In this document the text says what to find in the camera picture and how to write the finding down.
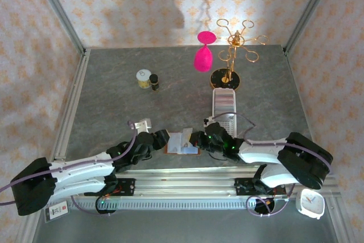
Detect credit card stack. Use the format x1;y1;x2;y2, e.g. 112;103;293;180
214;90;236;114

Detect white plastic mesh basket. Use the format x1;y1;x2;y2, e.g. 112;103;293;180
212;88;238;138

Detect small dark bottle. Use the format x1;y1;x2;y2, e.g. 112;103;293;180
148;73;160;93

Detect white-lid tin can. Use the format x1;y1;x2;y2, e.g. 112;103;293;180
135;68;151;90

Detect pink wine glass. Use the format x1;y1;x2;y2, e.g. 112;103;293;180
193;30;222;73

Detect white label tag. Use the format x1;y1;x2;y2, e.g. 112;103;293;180
44;201;70;223

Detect white alarm clock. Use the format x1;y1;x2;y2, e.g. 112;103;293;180
295;188;325;220

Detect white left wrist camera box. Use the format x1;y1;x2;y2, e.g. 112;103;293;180
135;117;153;131

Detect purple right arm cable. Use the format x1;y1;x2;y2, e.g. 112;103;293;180
210;113;334;217

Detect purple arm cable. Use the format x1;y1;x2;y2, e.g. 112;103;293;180
0;120;138;217
210;113;334;217

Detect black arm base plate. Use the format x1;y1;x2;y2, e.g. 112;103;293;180
234;178;287;197
84;178;136;197

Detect aluminium front rail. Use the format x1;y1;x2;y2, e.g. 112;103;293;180
112;167;342;199

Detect gold wire glass rack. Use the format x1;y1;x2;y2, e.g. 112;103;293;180
209;18;270;90

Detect grey slotted cable duct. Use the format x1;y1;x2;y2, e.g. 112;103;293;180
69;198;287;211

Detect aluminium side rail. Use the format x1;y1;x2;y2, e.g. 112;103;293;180
51;48;92;168

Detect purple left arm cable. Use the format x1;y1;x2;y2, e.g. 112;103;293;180
0;120;138;217

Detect aluminium frame rail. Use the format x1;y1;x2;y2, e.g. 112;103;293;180
325;196;356;243
16;214;43;243

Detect aluminium corner post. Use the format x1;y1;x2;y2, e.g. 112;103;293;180
283;0;339;56
30;0;88;56

